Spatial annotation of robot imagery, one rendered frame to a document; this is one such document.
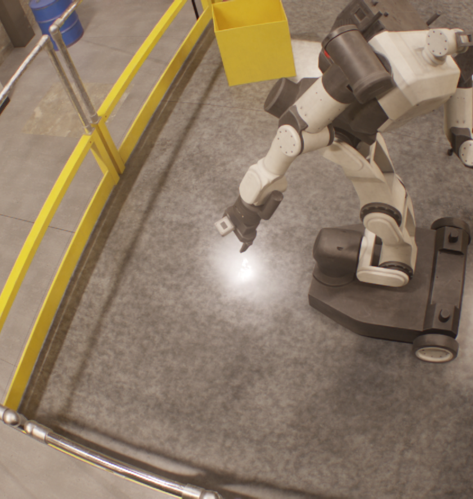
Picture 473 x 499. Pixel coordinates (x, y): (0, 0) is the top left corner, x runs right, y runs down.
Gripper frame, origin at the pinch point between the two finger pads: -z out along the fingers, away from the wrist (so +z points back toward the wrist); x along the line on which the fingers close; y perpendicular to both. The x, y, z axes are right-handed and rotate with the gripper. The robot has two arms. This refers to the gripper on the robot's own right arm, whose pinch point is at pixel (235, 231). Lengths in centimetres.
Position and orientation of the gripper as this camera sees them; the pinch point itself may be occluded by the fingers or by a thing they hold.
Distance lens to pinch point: 175.7
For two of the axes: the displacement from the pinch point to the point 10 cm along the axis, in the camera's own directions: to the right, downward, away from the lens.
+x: 5.2, 8.0, -3.1
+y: 8.0, -3.3, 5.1
